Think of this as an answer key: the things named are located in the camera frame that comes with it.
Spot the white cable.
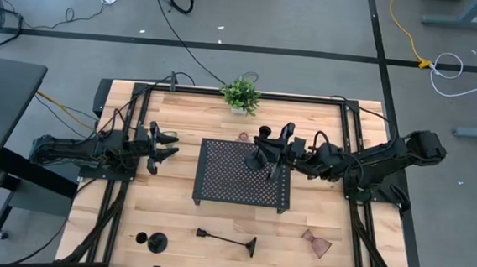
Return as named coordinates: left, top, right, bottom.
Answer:
left=428, top=51, right=477, bottom=100

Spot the yellow extension cable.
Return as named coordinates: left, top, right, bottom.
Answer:
left=385, top=0, right=438, bottom=71

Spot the orange cable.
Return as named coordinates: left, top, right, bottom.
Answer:
left=32, top=89, right=97, bottom=131

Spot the black control box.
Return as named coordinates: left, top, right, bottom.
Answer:
left=92, top=76, right=115, bottom=119

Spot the long black candlestick holder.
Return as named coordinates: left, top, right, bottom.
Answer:
left=194, top=227, right=259, bottom=259

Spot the long black cable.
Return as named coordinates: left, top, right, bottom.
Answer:
left=144, top=0, right=233, bottom=86

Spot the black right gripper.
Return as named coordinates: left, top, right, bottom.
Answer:
left=250, top=119, right=296, bottom=184

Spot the medium black candlestick holder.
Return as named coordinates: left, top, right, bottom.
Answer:
left=244, top=124, right=274, bottom=173

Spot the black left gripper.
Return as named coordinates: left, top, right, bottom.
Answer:
left=132, top=119, right=182, bottom=177

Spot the black perforated metal stand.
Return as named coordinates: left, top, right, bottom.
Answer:
left=191, top=137, right=296, bottom=215

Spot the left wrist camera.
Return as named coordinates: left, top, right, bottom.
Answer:
left=134, top=126, right=150, bottom=145

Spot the black aluminium table frame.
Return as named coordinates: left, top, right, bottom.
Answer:
left=55, top=76, right=425, bottom=267

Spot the short black candlestick holder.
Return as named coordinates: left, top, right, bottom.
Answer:
left=134, top=230, right=170, bottom=255

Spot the green plant in white pot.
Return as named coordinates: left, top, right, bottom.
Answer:
left=217, top=75, right=264, bottom=118

